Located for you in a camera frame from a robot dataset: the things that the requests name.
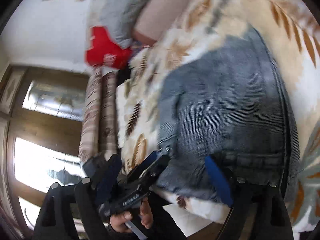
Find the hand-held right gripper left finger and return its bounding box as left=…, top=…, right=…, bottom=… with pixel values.
left=32, top=154, right=122, bottom=240

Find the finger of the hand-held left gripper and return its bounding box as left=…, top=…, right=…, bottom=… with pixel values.
left=126, top=151, right=171, bottom=183
left=82, top=155, right=107, bottom=178

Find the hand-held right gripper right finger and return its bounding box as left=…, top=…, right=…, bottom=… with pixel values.
left=205, top=156, right=294, bottom=240

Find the blue denim jacket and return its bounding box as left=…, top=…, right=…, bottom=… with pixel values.
left=156, top=26, right=300, bottom=203

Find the person's left hand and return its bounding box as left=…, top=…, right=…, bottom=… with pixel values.
left=109, top=200, right=153, bottom=236

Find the striped floral fabric roll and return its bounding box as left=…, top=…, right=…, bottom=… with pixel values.
left=79, top=67, right=103, bottom=162
left=99, top=70, right=118, bottom=157

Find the wooden door with glass panes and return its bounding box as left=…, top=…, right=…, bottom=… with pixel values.
left=0, top=64, right=92, bottom=240

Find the red paper bag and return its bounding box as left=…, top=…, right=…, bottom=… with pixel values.
left=84, top=26, right=133, bottom=70

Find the pink bolster cushion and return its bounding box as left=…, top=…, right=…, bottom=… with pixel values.
left=132, top=0, right=202, bottom=43

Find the grey quilted pillow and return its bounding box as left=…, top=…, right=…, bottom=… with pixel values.
left=97, top=0, right=172, bottom=50

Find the leaf print blanket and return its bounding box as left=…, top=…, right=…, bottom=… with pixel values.
left=116, top=0, right=320, bottom=233

